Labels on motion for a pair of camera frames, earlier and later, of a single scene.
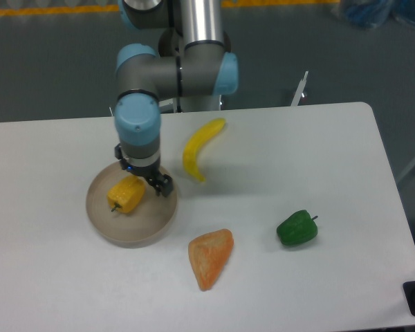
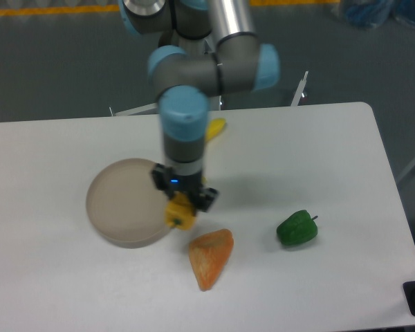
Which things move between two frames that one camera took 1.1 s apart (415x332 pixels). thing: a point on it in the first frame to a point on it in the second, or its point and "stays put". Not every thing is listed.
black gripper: [161, 183] to [189, 184]
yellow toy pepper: [126, 194] to [180, 212]
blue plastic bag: [371, 13] stays put
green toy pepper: [297, 229] stays put
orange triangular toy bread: [208, 252] stays put
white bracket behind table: [297, 97] stays put
